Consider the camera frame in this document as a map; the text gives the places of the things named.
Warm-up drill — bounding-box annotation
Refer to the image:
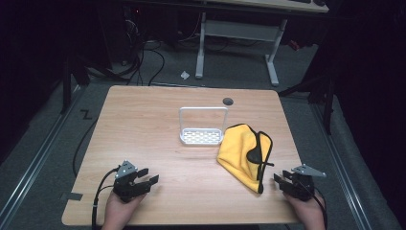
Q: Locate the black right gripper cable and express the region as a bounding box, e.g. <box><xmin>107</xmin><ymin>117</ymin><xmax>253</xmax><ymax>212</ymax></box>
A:
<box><xmin>299</xmin><ymin>181</ymin><xmax>329</xmax><ymax>230</ymax></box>

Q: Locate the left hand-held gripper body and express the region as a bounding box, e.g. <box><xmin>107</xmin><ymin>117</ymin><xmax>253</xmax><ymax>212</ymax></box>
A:
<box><xmin>112</xmin><ymin>160</ymin><xmax>151</xmax><ymax>203</ymax></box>

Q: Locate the person's left hand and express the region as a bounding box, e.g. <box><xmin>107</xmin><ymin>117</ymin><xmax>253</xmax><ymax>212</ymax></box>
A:
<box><xmin>101</xmin><ymin>192</ymin><xmax>147</xmax><ymax>230</ymax></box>

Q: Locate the grey tape piece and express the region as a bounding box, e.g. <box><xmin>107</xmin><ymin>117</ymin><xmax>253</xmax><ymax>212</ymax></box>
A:
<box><xmin>59</xmin><ymin>192</ymin><xmax>84</xmax><ymax>202</ymax></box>

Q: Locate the metal floor rail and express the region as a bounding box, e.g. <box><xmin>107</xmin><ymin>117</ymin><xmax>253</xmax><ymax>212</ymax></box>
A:
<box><xmin>309</xmin><ymin>103</ymin><xmax>373</xmax><ymax>230</ymax></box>
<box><xmin>0</xmin><ymin>85</ymin><xmax>81</xmax><ymax>223</ymax></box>

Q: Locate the black floor cable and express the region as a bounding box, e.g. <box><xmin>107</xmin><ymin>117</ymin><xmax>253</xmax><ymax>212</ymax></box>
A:
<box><xmin>72</xmin><ymin>117</ymin><xmax>99</xmax><ymax>178</ymax></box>

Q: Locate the white wire rack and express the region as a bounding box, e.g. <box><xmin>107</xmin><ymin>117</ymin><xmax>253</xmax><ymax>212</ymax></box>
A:
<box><xmin>178</xmin><ymin>105</ymin><xmax>230</xmax><ymax>147</ymax></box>

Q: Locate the black metal stand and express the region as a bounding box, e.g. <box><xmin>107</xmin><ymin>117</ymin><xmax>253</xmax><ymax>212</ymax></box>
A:
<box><xmin>59</xmin><ymin>52</ymin><xmax>113</xmax><ymax>115</ymax></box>
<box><xmin>277</xmin><ymin>61</ymin><xmax>337</xmax><ymax>136</ymax></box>

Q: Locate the bundle of black cables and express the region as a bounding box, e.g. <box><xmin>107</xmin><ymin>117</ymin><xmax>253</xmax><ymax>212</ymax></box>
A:
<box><xmin>111</xmin><ymin>34</ymin><xmax>167</xmax><ymax>87</ymax></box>

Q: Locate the yellow cloth with black trim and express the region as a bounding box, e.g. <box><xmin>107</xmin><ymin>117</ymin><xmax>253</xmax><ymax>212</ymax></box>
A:
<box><xmin>216</xmin><ymin>123</ymin><xmax>275</xmax><ymax>195</ymax></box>

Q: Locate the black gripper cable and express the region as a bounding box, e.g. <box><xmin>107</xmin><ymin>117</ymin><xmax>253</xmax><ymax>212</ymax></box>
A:
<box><xmin>91</xmin><ymin>166</ymin><xmax>121</xmax><ymax>230</ymax></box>
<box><xmin>299</xmin><ymin>181</ymin><xmax>329</xmax><ymax>230</ymax></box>

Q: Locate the person's right hand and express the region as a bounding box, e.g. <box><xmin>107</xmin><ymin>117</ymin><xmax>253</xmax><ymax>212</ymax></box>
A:
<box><xmin>283</xmin><ymin>193</ymin><xmax>327</xmax><ymax>230</ymax></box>

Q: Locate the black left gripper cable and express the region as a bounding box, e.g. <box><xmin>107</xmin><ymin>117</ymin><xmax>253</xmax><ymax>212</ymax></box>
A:
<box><xmin>91</xmin><ymin>166</ymin><xmax>121</xmax><ymax>230</ymax></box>

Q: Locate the white-framed desk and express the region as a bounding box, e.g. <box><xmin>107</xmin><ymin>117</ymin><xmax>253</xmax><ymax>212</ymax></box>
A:
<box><xmin>127</xmin><ymin>0</ymin><xmax>330</xmax><ymax>87</ymax></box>

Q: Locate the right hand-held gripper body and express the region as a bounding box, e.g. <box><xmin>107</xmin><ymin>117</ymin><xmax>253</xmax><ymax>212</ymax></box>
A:
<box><xmin>284</xmin><ymin>163</ymin><xmax>327</xmax><ymax>203</ymax></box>

